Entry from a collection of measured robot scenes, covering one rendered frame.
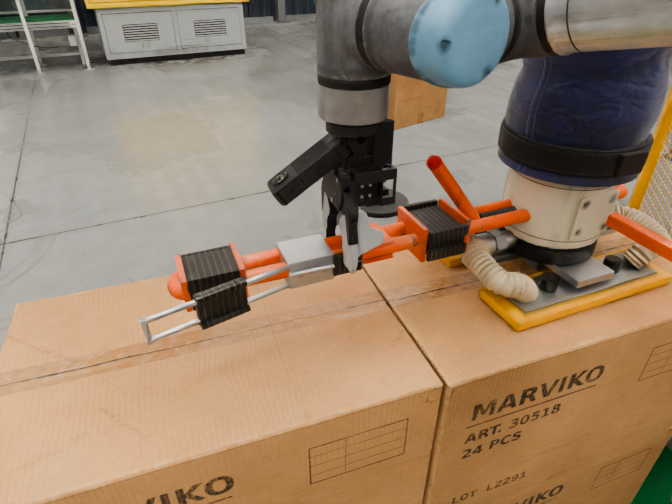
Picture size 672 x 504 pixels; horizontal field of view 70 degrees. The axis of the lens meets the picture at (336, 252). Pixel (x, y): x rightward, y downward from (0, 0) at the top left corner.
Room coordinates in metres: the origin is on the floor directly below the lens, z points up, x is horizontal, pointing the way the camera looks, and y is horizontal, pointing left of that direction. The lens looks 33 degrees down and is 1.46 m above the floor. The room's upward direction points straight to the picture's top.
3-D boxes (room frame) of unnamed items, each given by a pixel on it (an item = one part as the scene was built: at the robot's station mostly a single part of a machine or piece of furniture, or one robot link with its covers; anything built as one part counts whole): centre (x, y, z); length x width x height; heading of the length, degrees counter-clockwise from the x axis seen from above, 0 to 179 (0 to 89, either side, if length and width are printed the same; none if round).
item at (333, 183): (0.61, -0.03, 1.21); 0.09 x 0.08 x 0.12; 111
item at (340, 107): (0.61, -0.02, 1.29); 0.10 x 0.09 x 0.05; 21
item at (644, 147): (0.76, -0.39, 1.19); 0.23 x 0.23 x 0.04
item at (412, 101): (2.85, -0.28, 0.82); 0.60 x 0.40 x 0.40; 37
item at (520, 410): (0.75, -0.37, 0.74); 0.60 x 0.40 x 0.40; 110
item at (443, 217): (0.67, -0.15, 1.08); 0.10 x 0.08 x 0.06; 22
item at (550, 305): (0.67, -0.42, 0.97); 0.34 x 0.10 x 0.05; 112
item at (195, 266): (0.54, 0.17, 1.07); 0.08 x 0.07 x 0.05; 112
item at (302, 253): (0.59, 0.05, 1.07); 0.07 x 0.07 x 0.04; 22
